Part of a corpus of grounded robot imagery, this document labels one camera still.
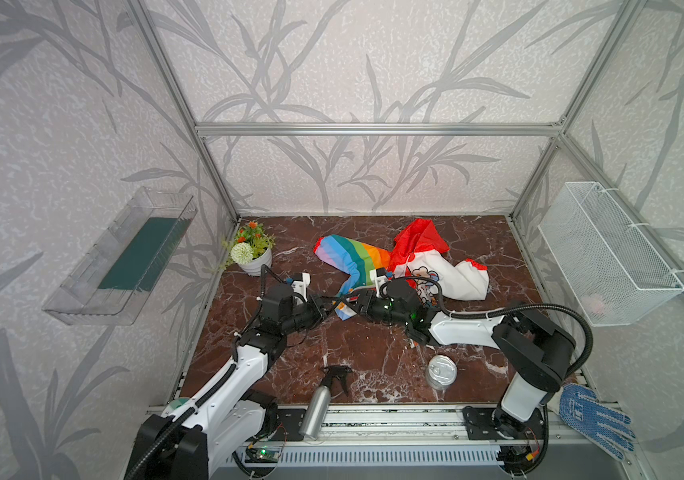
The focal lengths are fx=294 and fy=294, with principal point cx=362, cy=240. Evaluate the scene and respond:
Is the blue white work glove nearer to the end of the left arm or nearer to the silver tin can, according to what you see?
the silver tin can

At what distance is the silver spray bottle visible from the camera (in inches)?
28.4

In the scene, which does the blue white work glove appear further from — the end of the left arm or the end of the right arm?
the end of the left arm

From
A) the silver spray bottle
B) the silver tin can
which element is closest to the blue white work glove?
the silver tin can

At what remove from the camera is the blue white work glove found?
2.36 ft

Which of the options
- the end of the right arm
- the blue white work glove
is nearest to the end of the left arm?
the end of the right arm

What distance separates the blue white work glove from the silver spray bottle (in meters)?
0.54

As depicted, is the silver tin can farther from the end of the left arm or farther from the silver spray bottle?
the end of the left arm

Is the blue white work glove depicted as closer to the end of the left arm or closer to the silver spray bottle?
the silver spray bottle

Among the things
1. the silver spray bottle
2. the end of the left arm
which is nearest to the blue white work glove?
the silver spray bottle

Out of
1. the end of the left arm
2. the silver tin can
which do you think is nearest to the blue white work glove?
the silver tin can

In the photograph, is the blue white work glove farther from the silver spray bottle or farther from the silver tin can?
the silver spray bottle

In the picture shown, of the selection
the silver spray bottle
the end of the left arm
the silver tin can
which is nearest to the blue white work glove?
the silver tin can
